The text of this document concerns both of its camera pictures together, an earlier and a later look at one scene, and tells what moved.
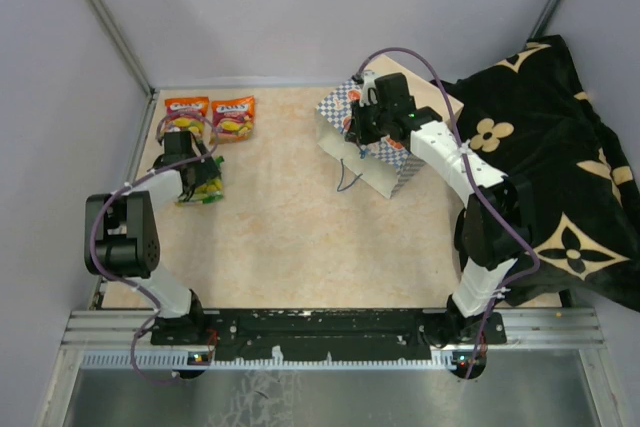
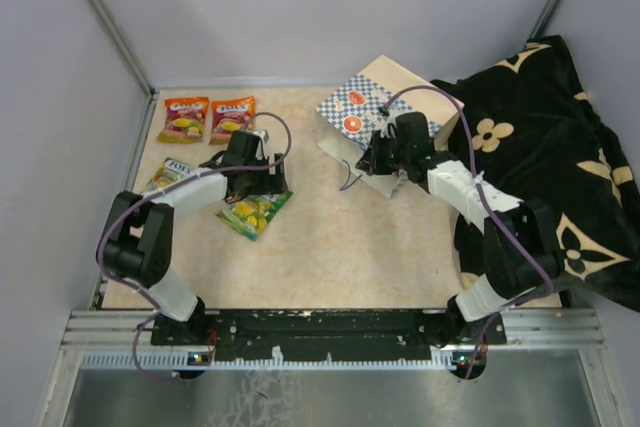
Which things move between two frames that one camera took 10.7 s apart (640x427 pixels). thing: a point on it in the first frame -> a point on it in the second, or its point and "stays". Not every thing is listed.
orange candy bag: (187, 123) stays
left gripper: (207, 171) -> (271, 183)
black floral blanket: (527, 114) stays
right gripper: (355, 132) -> (370, 161)
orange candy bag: (233, 119) stays
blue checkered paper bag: (384, 164) stays
